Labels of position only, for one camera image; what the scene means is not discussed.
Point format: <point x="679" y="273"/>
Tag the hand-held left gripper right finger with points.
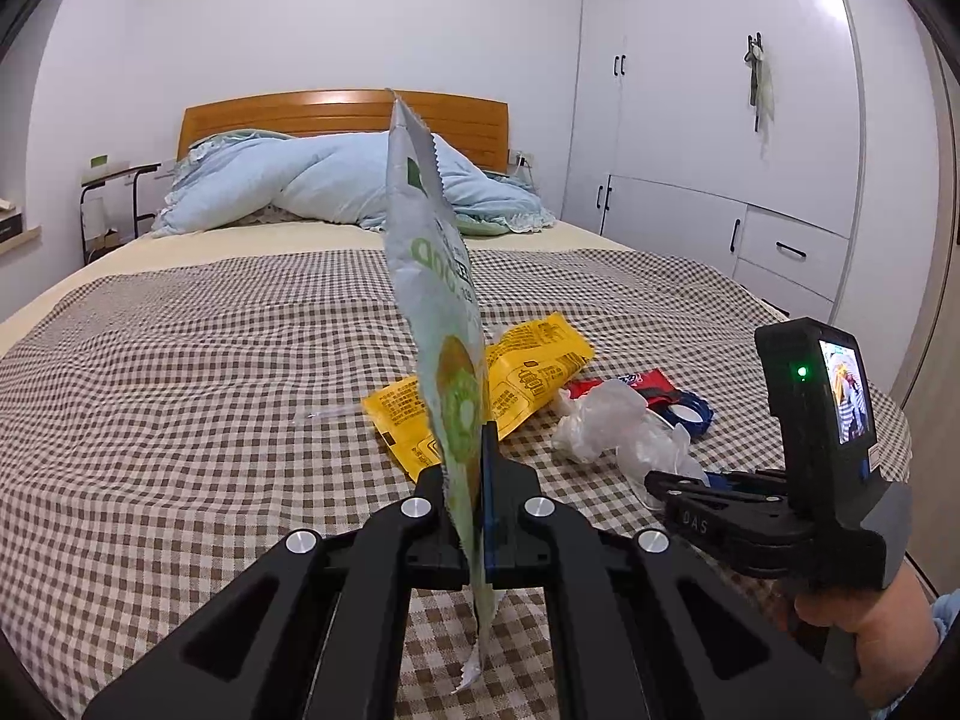
<point x="489" y="525"/>

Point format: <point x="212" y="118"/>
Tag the beige door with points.
<point x="941" y="240"/>

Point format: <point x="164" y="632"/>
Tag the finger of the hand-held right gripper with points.
<point x="701" y="526"/>
<point x="690" y="491"/>

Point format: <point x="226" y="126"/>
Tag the white wall socket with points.
<point x="523" y="160"/>

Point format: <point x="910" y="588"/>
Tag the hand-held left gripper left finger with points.
<point x="435" y="540"/>

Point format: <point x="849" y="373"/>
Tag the clear plastic glove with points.
<point x="660" y="457"/>

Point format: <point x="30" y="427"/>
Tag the person's right hand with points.
<point x="885" y="630"/>

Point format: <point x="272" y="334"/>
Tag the bedside table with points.
<point x="112" y="172"/>

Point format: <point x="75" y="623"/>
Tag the yellow snack packet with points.
<point x="525" y="375"/>

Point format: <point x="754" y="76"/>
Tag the bag hanging on hook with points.
<point x="763" y="90"/>

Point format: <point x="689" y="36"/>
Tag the brown checked blanket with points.
<point x="187" y="390"/>

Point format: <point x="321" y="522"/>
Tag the small clear plastic wrapper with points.
<point x="337" y="412"/>

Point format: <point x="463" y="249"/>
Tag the white plastic bag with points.
<point x="600" y="420"/>

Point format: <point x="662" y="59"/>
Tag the small red snack packet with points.
<point x="652" y="382"/>

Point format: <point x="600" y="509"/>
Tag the blue jar lid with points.
<point x="694" y="420"/>

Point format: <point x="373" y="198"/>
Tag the white wardrobe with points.
<point x="675" y="90"/>

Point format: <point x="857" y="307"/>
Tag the green kiwi snack packet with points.
<point x="442" y="315"/>

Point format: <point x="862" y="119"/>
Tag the black box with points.
<point x="10" y="222"/>

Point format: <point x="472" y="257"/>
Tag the light blue quilt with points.
<point x="315" y="187"/>

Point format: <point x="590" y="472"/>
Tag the wooden bed frame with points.
<point x="300" y="109"/>

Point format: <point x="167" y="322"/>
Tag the window ledge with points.
<point x="19" y="244"/>

